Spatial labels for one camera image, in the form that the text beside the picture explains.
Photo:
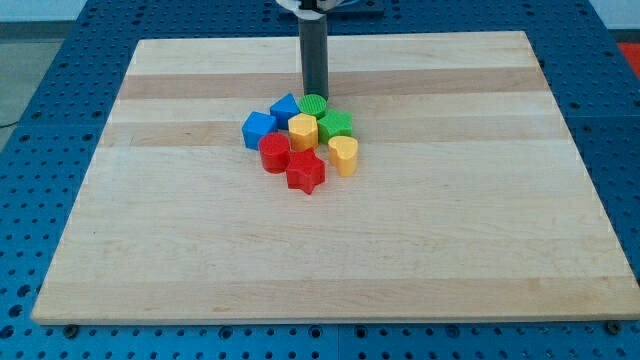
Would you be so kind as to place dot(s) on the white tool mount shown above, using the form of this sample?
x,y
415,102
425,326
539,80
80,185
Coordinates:
x,y
309,9

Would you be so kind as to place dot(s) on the red star block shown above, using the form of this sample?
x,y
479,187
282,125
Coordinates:
x,y
305,171

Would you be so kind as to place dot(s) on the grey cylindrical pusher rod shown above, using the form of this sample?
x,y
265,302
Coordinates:
x,y
313,35

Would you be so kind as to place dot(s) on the wooden board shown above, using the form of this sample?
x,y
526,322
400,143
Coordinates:
x,y
470,202

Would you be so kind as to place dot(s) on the blue triangle block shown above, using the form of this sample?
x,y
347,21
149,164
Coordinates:
x,y
284,109

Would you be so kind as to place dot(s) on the yellow pentagon block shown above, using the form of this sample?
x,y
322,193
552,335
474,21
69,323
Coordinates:
x,y
303,132

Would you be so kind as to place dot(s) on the blue cube block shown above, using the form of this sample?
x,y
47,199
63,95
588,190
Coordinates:
x,y
256,126

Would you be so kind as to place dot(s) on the green cylinder block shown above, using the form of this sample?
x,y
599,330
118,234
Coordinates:
x,y
313,104

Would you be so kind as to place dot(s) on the green star block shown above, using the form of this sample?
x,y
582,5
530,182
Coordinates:
x,y
334,123

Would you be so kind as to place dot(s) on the red cylinder block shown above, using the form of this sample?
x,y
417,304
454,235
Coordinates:
x,y
274,149

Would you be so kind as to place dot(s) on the yellow heart block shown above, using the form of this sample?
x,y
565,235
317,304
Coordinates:
x,y
343,154

